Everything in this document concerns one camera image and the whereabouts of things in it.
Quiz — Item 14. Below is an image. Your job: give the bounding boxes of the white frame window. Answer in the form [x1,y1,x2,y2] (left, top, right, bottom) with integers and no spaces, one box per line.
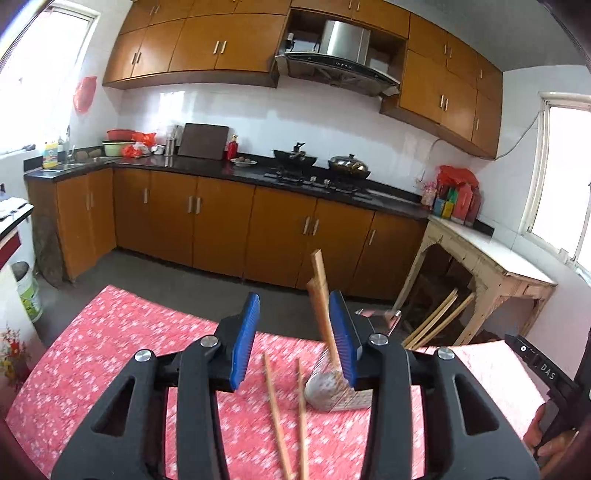
[522,90,591,282]

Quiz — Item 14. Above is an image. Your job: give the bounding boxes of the wooden wall cabinets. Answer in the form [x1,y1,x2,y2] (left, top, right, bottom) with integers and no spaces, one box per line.
[102,0,503,161]

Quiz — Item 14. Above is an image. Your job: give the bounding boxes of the black open wok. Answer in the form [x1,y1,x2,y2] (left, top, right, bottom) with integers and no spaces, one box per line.
[272,141,318,168]

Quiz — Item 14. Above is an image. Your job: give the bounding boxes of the wall cable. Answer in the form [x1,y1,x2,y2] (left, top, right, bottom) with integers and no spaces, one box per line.
[418,108,543,185]

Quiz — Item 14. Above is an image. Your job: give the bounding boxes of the black kitchen countertop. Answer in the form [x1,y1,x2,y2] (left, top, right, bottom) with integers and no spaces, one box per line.
[24,154,432,220]

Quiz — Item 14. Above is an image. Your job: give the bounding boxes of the artificial flowers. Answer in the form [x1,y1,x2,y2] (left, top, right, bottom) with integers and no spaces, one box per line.
[0,325,31,384]

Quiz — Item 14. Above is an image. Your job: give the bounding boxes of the dark cutting board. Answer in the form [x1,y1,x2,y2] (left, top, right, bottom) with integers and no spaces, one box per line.
[178,123,230,161]

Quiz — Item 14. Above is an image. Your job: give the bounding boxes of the wire utensil holder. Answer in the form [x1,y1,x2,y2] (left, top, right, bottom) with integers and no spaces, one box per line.
[304,308,403,412]

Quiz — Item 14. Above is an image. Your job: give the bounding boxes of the steel sink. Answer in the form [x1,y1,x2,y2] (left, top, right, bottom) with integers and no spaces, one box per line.
[44,157,116,171]

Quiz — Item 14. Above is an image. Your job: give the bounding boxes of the worn white table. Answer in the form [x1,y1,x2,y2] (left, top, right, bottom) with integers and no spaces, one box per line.
[394,215,558,347]

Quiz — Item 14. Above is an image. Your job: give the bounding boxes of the wok with lid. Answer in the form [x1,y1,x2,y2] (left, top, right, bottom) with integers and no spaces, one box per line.
[328,154,371,180]

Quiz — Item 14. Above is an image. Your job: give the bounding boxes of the black gas stove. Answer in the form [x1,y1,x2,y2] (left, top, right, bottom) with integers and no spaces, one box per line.
[264,168,375,195]

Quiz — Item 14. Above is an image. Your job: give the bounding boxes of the red plastic bag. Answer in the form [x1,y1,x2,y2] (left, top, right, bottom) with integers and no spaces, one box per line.
[73,76,99,115]
[121,132,157,158]
[436,165,478,188]

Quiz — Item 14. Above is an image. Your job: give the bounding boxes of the wooden base cabinets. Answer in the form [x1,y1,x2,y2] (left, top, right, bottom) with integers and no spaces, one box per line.
[27,167,428,301]

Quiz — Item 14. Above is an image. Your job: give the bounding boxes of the person's right hand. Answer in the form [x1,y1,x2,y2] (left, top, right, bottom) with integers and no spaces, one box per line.
[524,404,583,478]

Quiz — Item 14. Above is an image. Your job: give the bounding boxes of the aluminium frame window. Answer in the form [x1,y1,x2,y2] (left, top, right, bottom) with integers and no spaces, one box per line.
[0,2,100,155]

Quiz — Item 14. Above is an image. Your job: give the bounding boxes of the dark red bottle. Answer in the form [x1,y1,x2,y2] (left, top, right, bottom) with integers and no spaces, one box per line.
[468,187,483,227]

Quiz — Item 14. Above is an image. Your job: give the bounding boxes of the wooden chopstick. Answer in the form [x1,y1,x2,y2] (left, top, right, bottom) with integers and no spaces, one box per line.
[401,288,459,347]
[311,249,342,370]
[306,281,326,344]
[295,359,310,480]
[407,294,476,350]
[262,353,294,480]

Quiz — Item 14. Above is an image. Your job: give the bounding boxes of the white plastic bucket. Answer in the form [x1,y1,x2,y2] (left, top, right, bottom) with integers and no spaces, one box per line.
[11,261,43,323]

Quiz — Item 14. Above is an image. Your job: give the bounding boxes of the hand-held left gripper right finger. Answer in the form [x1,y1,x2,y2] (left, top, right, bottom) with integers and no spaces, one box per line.
[328,290,541,480]

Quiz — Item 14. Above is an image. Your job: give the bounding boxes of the green basin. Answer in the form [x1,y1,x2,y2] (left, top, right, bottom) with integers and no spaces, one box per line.
[102,140,134,158]

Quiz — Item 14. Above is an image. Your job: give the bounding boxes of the steel range hood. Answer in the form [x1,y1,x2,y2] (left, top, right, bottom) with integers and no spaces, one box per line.
[275,19,400,97]

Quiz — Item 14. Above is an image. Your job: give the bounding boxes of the red floral tablecloth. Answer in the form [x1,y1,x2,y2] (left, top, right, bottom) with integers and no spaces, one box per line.
[4,285,550,480]

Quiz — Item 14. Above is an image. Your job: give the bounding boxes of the orange bottle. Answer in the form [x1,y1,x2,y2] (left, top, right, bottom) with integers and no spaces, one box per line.
[450,185,472,224]

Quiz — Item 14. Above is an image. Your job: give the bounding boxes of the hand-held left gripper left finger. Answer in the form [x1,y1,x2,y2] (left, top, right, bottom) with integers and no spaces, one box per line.
[51,292,262,480]

